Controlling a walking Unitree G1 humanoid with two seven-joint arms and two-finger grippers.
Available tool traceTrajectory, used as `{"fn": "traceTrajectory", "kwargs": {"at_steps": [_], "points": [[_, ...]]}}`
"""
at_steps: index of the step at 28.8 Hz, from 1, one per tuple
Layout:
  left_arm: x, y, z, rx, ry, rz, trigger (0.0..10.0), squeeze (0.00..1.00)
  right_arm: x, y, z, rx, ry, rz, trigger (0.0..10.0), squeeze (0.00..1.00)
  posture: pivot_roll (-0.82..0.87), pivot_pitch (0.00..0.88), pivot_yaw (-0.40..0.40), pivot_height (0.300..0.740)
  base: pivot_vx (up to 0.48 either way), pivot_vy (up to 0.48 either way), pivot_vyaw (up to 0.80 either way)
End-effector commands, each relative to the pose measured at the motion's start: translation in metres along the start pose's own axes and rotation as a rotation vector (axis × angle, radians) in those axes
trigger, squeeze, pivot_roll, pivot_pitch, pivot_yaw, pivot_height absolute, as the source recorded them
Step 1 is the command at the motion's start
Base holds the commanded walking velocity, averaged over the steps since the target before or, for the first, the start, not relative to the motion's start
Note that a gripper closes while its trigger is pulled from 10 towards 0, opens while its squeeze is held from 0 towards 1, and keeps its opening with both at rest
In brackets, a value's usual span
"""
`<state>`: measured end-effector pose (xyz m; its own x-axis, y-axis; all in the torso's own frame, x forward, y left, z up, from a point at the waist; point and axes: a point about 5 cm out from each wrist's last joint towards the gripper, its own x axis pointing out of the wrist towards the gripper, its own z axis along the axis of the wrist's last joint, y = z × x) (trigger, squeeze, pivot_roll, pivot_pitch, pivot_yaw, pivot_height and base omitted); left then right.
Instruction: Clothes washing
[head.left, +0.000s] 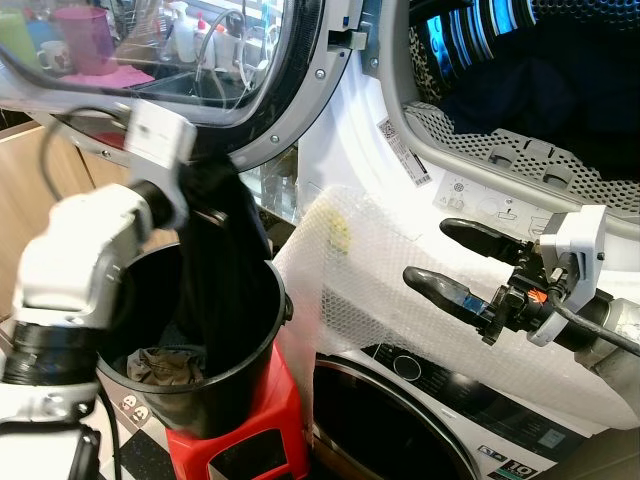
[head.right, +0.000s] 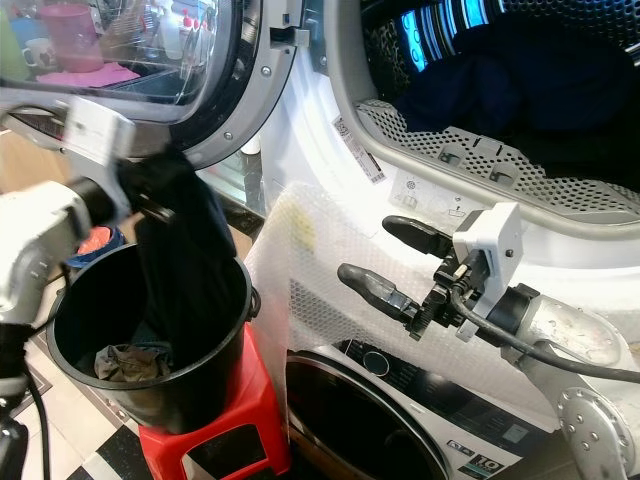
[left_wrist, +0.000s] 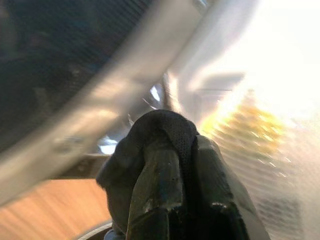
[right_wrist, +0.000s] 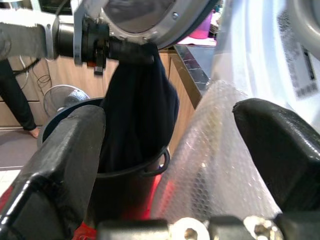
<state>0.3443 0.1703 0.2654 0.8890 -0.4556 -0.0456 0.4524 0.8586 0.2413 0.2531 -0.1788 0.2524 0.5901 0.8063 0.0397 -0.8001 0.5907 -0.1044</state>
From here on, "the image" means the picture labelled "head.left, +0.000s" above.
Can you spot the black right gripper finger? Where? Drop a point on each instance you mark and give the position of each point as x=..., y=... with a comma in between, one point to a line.
x=485, y=240
x=450, y=294

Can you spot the dark navy garment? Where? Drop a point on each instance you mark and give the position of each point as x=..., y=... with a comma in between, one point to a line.
x=230, y=290

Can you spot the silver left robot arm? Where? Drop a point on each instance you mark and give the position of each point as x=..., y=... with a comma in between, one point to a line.
x=80, y=260

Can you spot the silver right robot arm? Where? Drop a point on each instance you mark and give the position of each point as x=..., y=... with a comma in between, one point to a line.
x=615, y=375

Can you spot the white clothes dryer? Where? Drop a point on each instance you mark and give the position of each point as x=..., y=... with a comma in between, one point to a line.
x=470, y=200

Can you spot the white front-load washing machine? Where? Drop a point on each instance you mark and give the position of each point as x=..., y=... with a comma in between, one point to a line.
x=420, y=440

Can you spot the dark clothes in drum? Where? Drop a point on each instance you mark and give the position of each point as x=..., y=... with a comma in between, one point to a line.
x=530, y=90

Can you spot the grey lint filter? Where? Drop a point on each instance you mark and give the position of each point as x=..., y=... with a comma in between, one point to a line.
x=535, y=165

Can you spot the white barcode sticker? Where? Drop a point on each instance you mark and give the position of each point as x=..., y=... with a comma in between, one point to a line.
x=405, y=152

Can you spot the round glass dryer door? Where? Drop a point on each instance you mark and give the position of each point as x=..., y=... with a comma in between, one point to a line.
x=300, y=100

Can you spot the pink cloth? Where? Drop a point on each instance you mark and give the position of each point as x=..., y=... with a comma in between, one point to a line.
x=110, y=76

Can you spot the brown crumpled cloth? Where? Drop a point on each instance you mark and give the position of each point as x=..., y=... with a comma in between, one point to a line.
x=165, y=368

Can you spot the pink plastic cup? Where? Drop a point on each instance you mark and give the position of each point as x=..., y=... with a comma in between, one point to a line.
x=85, y=40

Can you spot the white mug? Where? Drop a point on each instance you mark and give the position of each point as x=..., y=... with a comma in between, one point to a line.
x=52, y=56

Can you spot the red plastic stool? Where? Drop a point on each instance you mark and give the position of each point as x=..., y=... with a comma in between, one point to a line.
x=275, y=410

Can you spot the black plastic bucket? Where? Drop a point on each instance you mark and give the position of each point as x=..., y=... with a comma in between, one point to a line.
x=225, y=400

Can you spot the green plastic cup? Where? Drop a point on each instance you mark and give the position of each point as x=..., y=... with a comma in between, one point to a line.
x=15, y=40

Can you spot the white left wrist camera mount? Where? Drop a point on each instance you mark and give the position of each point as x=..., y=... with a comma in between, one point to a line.
x=160, y=140

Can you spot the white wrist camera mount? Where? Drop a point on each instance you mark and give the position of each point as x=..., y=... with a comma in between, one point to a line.
x=160, y=140
x=582, y=240

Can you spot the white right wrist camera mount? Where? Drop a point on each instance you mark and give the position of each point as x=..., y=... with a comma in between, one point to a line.
x=582, y=240

